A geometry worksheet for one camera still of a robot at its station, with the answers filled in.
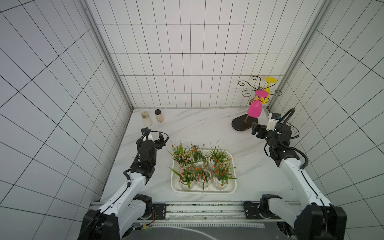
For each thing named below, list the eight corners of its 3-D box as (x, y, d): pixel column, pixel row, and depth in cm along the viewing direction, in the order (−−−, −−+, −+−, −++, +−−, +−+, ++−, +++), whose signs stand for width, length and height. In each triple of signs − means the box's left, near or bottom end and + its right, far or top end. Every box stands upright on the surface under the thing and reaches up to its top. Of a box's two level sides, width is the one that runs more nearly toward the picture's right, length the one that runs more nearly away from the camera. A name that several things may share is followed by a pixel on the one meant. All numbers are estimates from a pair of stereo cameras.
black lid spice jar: (156, 122, 111) (154, 114, 104) (157, 117, 115) (155, 109, 108) (163, 122, 111) (161, 114, 104) (164, 117, 115) (162, 109, 108)
